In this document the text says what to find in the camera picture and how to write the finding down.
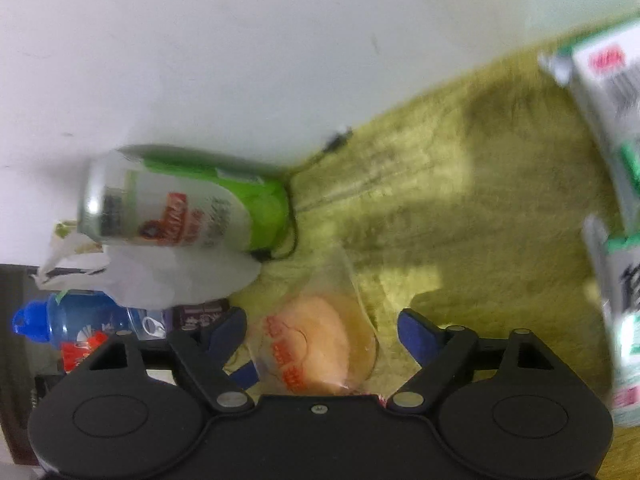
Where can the green and silver beer can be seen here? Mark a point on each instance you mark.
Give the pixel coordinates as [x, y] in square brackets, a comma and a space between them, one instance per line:
[175, 210]

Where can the blue water bottle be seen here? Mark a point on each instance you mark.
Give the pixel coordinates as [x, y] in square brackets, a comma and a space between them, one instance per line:
[75, 317]

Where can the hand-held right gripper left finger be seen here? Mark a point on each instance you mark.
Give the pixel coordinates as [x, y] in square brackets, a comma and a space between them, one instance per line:
[227, 332]

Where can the white plastic bag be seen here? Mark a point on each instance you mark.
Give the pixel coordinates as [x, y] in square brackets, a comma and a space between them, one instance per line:
[175, 275]

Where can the purple lidded can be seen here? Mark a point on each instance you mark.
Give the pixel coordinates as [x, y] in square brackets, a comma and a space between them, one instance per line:
[200, 315]

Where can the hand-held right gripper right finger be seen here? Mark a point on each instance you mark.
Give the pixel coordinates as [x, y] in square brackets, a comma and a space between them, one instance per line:
[415, 335]

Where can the green edged clear food packet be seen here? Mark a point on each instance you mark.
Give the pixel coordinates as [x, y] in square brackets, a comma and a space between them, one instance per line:
[62, 231]

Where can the red snack bag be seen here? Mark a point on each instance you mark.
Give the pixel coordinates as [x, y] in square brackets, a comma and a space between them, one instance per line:
[75, 352]

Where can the round cake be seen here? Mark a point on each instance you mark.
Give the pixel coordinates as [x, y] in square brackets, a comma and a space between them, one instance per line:
[310, 340]

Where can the green and white biscuit packet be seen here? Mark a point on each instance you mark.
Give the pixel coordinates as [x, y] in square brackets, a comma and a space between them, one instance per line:
[610, 110]
[622, 310]

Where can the green wood-grain desktop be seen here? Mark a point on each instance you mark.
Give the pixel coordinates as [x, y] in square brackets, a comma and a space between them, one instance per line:
[450, 210]

